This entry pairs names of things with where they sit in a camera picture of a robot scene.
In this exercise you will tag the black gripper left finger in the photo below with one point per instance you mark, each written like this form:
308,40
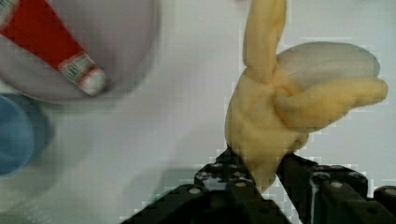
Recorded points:
223,192

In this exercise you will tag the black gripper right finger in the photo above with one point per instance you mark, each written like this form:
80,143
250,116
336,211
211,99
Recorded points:
334,194

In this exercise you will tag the yellow plush banana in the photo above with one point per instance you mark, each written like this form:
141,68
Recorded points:
281,98

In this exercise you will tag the lilac round plate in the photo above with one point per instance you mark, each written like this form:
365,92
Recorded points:
115,33

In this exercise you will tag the blue bowl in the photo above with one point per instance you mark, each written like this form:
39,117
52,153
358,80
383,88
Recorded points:
25,132

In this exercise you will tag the red ketchup bottle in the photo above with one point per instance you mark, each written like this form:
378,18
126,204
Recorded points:
34,26

